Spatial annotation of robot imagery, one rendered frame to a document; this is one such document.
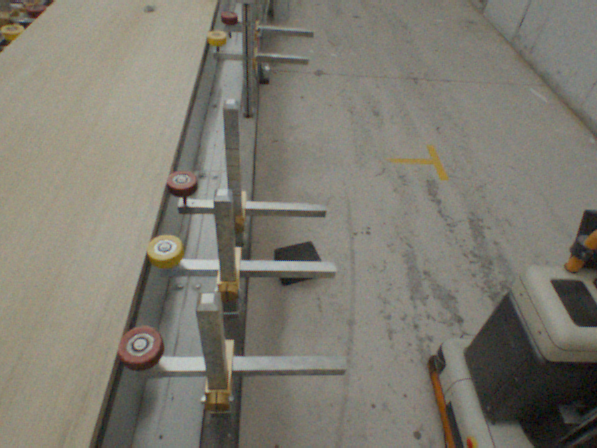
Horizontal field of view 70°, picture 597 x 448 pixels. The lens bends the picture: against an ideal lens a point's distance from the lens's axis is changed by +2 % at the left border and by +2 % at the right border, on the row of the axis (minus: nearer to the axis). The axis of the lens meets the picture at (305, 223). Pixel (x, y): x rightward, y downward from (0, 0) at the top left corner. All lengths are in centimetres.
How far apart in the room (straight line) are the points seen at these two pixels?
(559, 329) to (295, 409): 101
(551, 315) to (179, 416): 95
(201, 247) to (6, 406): 71
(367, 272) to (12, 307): 159
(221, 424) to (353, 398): 90
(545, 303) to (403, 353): 86
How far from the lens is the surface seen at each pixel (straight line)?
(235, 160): 109
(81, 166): 134
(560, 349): 127
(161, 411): 115
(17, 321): 103
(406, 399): 190
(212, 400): 91
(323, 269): 108
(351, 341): 196
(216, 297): 69
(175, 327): 125
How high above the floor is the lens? 167
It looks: 45 degrees down
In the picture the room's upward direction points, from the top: 7 degrees clockwise
